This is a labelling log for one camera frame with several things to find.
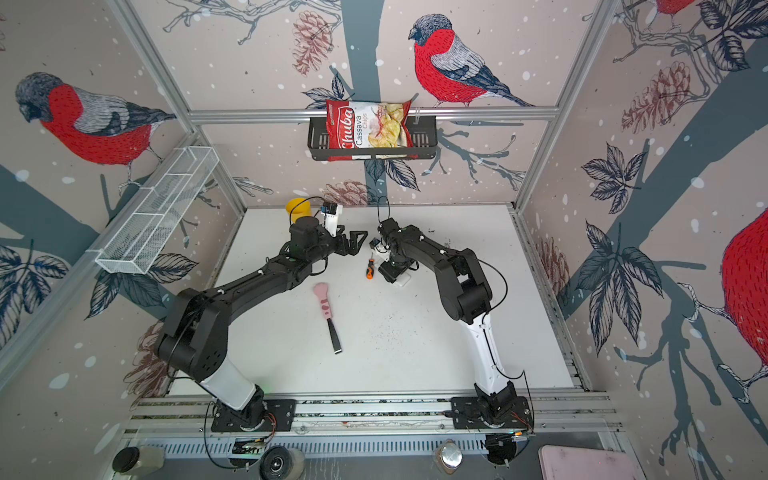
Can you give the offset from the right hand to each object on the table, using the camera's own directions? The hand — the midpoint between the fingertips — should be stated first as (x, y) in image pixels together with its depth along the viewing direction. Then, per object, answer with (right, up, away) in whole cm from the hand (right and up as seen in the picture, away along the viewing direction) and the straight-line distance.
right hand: (392, 275), depth 101 cm
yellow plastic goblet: (-32, +23, -1) cm, 39 cm away
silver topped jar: (+12, -30, -42) cm, 53 cm away
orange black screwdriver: (-8, +2, -1) cm, 8 cm away
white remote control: (+4, -1, -5) cm, 6 cm away
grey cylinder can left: (-54, -32, -41) cm, 75 cm away
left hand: (-11, +16, -16) cm, 25 cm away
